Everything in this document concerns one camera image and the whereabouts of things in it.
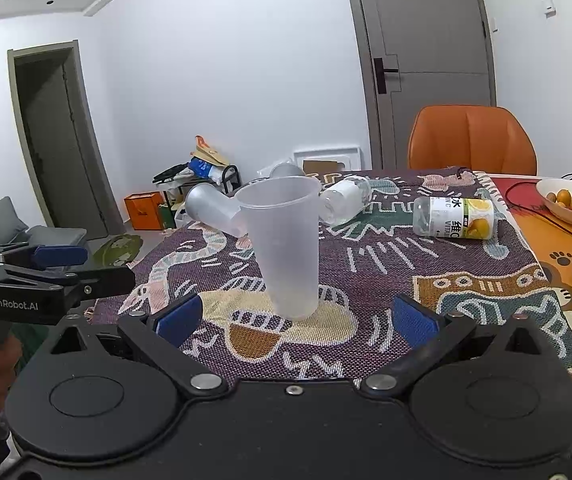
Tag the orange paw-print table mat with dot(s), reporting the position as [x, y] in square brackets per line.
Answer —
[540, 240]

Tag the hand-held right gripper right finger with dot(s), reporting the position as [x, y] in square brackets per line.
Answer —
[412, 321]

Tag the clear bottle yellow label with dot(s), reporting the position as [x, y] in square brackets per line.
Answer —
[455, 217]

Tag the black rack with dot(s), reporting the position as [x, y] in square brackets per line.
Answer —
[231, 177]

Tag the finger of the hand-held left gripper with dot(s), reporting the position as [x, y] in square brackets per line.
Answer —
[61, 256]
[111, 281]

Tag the green bag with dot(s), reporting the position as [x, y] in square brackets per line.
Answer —
[116, 250]

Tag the white wall switch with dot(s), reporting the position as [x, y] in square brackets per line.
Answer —
[548, 5]

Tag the clear bottle white label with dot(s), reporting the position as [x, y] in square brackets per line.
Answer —
[345, 201]

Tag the orange box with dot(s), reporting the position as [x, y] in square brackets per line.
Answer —
[143, 211]

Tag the orange chair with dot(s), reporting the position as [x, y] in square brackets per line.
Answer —
[470, 140]

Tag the white bowl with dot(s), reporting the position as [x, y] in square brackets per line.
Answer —
[548, 191]

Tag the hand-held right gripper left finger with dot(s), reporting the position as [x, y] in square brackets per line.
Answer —
[182, 319]

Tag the blue and white bag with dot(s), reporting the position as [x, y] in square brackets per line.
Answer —
[203, 169]

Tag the translucent plastic cup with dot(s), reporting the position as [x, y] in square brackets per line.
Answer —
[206, 206]
[286, 170]
[286, 260]

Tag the grey door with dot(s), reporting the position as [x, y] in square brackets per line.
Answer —
[430, 35]

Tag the cardboard box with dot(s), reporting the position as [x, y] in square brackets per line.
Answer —
[321, 167]

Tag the printed woven blanket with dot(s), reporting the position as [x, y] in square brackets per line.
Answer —
[390, 270]

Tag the yellow paper bag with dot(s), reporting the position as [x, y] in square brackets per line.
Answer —
[208, 152]

